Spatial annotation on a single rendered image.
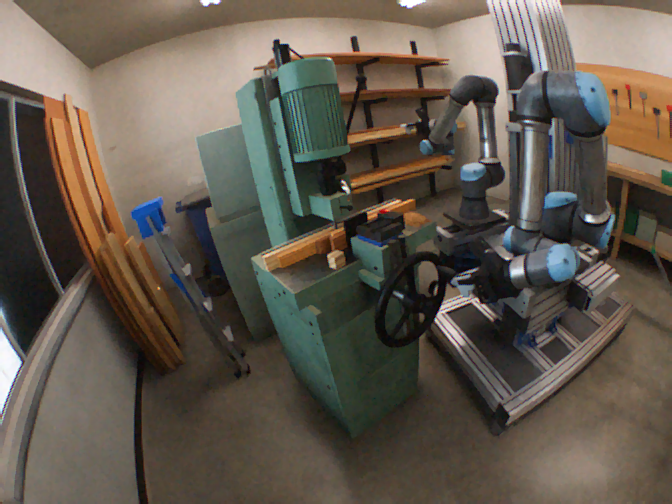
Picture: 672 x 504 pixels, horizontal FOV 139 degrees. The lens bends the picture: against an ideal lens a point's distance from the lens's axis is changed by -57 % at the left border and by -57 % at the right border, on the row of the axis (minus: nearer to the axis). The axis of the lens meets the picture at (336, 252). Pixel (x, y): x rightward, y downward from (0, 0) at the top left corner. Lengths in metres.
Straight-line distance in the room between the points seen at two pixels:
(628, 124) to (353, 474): 3.75
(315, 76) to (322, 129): 0.16
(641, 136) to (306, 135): 3.36
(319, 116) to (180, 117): 2.43
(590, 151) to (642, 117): 2.87
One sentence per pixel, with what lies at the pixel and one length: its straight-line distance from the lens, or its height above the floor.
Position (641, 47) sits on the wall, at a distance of 3.73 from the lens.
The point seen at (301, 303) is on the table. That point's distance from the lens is 0.79.
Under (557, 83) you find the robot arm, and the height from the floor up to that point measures 1.37.
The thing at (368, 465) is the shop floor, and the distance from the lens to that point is 1.40.
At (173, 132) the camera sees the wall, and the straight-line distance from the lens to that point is 3.13.
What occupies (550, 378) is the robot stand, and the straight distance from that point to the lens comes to 1.46.
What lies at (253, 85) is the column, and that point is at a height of 1.49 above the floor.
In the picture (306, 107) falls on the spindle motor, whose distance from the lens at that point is 0.84.
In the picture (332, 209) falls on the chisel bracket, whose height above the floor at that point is 1.04.
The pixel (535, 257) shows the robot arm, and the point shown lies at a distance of 0.65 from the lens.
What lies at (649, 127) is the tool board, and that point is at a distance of 3.59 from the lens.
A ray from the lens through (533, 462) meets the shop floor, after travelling 1.49.
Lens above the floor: 1.30
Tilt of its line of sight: 26 degrees down
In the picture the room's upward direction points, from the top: 11 degrees counter-clockwise
